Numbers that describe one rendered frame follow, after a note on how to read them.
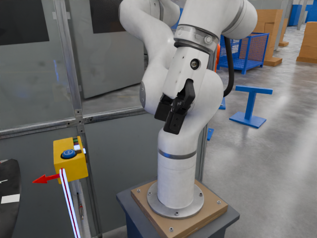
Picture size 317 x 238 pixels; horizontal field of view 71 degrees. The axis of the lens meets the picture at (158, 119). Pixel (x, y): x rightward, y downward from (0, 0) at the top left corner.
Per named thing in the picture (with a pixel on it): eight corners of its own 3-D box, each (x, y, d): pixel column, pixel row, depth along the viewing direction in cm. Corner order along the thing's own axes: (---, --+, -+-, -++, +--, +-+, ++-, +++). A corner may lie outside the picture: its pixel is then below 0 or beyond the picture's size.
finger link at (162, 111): (176, 95, 50) (167, 122, 51) (173, 92, 53) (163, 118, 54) (163, 90, 49) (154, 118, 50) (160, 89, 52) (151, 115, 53)
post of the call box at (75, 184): (73, 190, 91) (67, 166, 85) (80, 188, 92) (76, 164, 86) (73, 195, 88) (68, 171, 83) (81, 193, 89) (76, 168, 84)
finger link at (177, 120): (195, 105, 39) (182, 140, 40) (189, 101, 42) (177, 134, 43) (179, 99, 38) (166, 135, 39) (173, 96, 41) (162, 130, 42)
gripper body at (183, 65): (222, 50, 39) (199, 108, 42) (200, 52, 49) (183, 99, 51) (185, 34, 37) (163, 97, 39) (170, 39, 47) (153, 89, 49)
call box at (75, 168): (58, 162, 90) (52, 140, 85) (83, 156, 94) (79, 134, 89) (59, 188, 77) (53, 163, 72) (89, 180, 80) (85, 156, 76)
